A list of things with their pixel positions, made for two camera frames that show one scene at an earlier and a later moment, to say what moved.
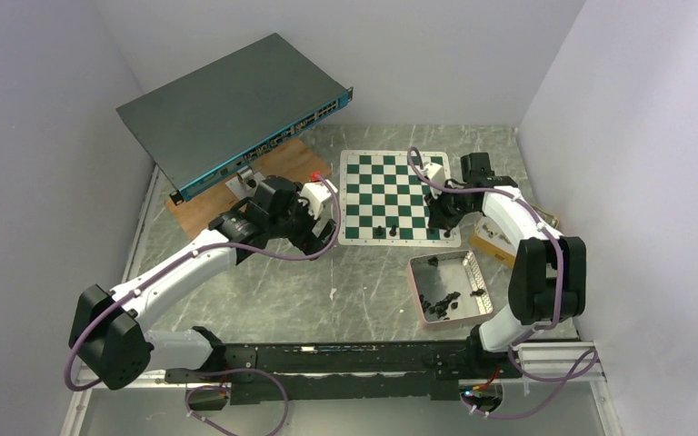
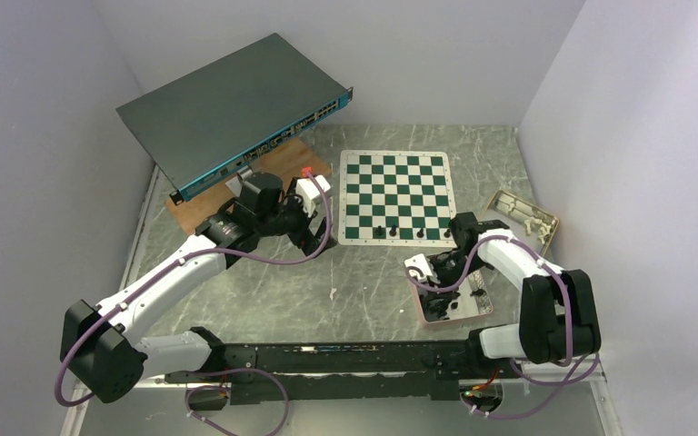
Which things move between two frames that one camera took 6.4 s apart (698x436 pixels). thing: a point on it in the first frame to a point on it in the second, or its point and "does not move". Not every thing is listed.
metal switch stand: (245, 183) does not move
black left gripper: (307, 241) does not move
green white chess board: (382, 200) does not move
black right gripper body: (449, 207) to (448, 272)
